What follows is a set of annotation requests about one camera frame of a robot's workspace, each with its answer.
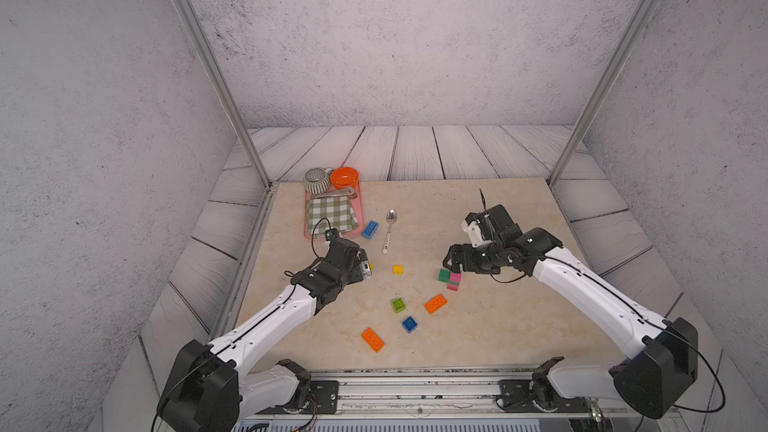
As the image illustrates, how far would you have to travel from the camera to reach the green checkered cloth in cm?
109

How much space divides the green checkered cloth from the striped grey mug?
0.03 m

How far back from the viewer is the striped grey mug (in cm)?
116
